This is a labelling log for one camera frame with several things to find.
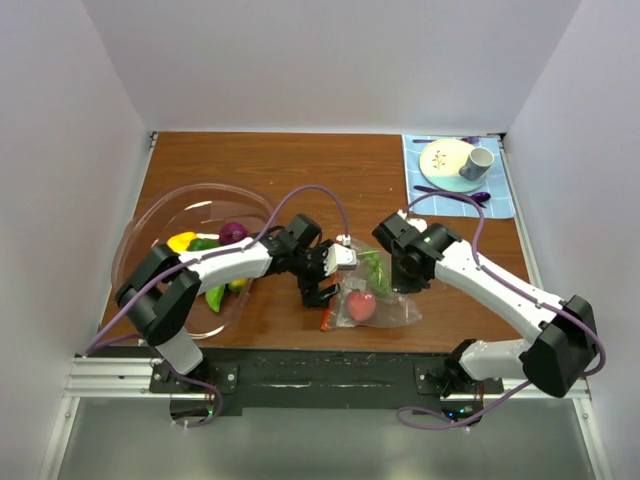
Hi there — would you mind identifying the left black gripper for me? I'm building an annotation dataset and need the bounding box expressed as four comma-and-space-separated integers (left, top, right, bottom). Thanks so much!
289, 240, 341, 309

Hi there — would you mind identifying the pink fake peach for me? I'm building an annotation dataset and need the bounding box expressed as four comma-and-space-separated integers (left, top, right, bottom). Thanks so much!
346, 291, 377, 323

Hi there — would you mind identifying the clear zip top bag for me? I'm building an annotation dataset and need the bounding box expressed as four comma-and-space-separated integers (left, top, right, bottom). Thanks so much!
320, 239, 422, 331

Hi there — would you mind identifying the orange fake fruit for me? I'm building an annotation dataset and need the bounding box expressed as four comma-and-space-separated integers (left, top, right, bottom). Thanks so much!
227, 278, 248, 292

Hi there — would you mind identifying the purple fake onion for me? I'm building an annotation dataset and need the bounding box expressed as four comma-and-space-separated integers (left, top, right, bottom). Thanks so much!
218, 222, 249, 246

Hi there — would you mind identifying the green fake pepper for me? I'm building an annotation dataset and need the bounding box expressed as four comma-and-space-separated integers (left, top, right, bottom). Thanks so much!
187, 237, 220, 252

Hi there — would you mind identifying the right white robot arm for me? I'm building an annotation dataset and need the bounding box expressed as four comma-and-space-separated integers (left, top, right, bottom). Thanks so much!
372, 211, 598, 398

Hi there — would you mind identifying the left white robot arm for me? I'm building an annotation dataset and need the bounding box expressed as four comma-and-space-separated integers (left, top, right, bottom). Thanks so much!
115, 214, 357, 392

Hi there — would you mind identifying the purple spoon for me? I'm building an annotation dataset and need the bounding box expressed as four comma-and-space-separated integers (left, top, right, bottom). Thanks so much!
470, 192, 491, 207

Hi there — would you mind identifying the cream floral plate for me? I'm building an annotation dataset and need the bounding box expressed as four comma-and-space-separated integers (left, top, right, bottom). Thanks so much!
419, 139, 485, 193

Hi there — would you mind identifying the blue checkered cloth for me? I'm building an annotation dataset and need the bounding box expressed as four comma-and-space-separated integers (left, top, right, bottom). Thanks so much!
402, 133, 516, 220

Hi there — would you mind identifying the grey white mug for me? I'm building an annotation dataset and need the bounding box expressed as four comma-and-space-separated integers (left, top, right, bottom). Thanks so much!
458, 147, 494, 181

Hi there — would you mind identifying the clear plastic bowl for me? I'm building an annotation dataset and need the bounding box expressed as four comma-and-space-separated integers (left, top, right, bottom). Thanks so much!
111, 182, 276, 341

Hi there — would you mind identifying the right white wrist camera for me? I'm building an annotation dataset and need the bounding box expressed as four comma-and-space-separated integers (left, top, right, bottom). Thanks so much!
397, 209, 426, 225

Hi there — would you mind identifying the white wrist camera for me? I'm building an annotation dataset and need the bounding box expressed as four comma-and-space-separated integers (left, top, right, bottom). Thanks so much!
323, 243, 358, 276
397, 209, 426, 225

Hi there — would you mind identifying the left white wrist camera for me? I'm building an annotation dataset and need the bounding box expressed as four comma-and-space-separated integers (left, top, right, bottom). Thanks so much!
323, 243, 358, 276

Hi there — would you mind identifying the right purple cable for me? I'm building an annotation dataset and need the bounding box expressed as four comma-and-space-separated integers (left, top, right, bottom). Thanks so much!
396, 191, 607, 431

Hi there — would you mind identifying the purple cable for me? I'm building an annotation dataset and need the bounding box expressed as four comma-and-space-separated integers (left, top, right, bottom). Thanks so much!
84, 184, 351, 429
396, 191, 607, 431

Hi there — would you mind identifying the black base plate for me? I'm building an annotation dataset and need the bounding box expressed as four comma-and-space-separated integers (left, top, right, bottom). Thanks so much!
149, 346, 505, 417

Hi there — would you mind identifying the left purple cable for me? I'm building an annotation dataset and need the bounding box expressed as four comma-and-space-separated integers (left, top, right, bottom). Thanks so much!
84, 184, 351, 429

